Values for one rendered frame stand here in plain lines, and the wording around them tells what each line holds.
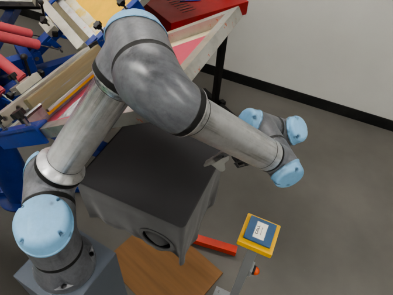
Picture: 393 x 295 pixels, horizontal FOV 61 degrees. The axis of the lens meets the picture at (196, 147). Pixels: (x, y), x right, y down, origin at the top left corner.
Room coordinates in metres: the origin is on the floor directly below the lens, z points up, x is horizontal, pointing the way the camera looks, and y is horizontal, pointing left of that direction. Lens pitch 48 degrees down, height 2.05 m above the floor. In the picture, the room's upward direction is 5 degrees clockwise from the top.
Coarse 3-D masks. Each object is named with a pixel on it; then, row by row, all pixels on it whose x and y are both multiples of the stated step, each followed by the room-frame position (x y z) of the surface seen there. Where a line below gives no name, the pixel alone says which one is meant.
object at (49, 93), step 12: (96, 48) 1.19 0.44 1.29; (84, 60) 1.10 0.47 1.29; (60, 72) 1.01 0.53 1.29; (72, 72) 1.03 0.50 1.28; (84, 72) 1.07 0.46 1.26; (48, 84) 0.92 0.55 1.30; (60, 84) 0.96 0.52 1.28; (72, 84) 0.99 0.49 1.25; (36, 96) 0.86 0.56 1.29; (48, 96) 0.89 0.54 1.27; (60, 96) 0.92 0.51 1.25
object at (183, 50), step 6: (204, 36) 1.04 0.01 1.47; (186, 42) 1.07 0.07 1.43; (192, 42) 1.04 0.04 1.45; (198, 42) 1.01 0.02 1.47; (174, 48) 1.06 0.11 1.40; (180, 48) 1.03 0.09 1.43; (186, 48) 1.00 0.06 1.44; (192, 48) 0.97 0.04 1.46; (180, 54) 0.96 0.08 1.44; (186, 54) 0.93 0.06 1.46; (180, 60) 0.90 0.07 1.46; (84, 90) 1.02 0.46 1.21
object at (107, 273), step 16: (96, 256) 0.36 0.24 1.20; (112, 256) 0.36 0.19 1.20; (16, 272) 0.30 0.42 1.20; (32, 272) 0.30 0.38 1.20; (96, 272) 0.32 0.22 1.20; (112, 272) 0.35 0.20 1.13; (32, 288) 0.26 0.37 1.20; (80, 288) 0.27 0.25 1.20; (96, 288) 0.29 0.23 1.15; (112, 288) 0.33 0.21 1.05
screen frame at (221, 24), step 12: (228, 12) 1.08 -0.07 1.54; (240, 12) 1.09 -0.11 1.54; (192, 24) 1.13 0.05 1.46; (204, 24) 1.10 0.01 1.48; (216, 24) 1.00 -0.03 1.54; (228, 24) 0.99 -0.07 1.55; (168, 36) 1.15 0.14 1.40; (180, 36) 1.14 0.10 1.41; (216, 36) 0.90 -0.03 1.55; (204, 48) 0.82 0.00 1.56; (216, 48) 0.87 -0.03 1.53; (192, 60) 0.75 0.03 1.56; (204, 60) 0.79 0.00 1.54; (192, 72) 0.73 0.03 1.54; (60, 120) 0.70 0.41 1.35; (120, 120) 0.59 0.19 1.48; (132, 120) 0.58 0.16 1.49; (144, 120) 0.56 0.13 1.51; (48, 132) 0.69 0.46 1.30
